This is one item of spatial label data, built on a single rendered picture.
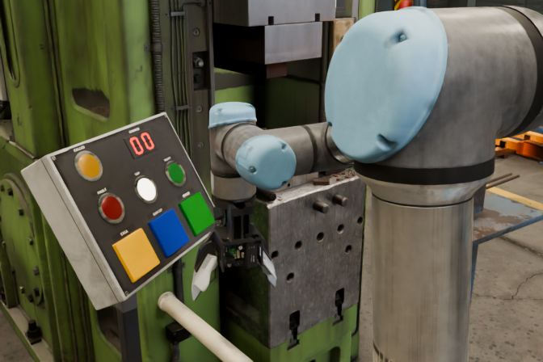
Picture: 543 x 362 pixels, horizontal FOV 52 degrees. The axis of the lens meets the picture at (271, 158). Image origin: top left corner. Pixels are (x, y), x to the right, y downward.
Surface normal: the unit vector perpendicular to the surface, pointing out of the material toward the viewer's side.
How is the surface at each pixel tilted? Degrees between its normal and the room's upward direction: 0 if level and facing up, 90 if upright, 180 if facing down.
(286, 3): 90
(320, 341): 90
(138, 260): 60
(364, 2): 90
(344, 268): 90
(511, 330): 0
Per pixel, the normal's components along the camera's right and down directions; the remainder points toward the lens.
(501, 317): 0.00, -0.95
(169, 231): 0.78, -0.36
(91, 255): -0.43, 0.29
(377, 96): -0.91, 0.00
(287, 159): 0.42, 0.29
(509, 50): 0.36, -0.25
